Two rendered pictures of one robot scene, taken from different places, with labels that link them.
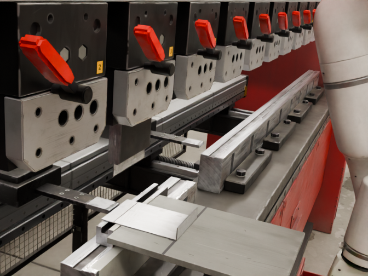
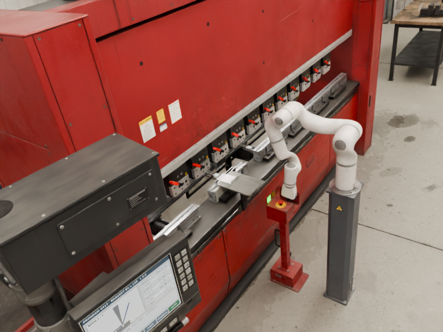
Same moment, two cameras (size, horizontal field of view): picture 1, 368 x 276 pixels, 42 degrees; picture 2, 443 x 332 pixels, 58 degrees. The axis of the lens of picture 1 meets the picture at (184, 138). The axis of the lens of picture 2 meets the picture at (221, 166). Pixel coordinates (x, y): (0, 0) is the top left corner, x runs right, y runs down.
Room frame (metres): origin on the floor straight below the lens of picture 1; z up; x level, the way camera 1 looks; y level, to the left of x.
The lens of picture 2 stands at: (-1.41, -0.68, 2.56)
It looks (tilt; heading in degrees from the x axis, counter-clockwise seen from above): 33 degrees down; 20
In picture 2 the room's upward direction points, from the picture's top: 8 degrees counter-clockwise
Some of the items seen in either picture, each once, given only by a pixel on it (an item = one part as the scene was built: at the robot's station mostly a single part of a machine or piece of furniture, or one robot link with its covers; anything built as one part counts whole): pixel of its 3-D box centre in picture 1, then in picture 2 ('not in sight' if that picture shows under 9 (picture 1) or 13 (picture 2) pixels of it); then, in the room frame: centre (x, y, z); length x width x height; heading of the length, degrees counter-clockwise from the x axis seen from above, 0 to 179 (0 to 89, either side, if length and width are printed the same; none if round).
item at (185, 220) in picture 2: not in sight; (171, 233); (0.22, 0.28, 0.92); 0.50 x 0.06 x 0.10; 159
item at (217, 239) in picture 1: (210, 237); (240, 182); (0.67, -0.05, 1.00); 0.26 x 0.18 x 0.01; 69
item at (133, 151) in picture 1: (130, 138); (220, 161); (0.73, 0.08, 1.13); 0.10 x 0.02 x 0.10; 159
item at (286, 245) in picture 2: not in sight; (285, 241); (0.79, -0.31, 0.39); 0.05 x 0.05 x 0.54; 69
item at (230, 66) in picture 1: (218, 39); (249, 120); (1.08, -0.06, 1.26); 0.15 x 0.09 x 0.17; 159
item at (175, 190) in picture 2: not in sight; (174, 178); (0.33, 0.24, 1.26); 0.15 x 0.09 x 0.17; 159
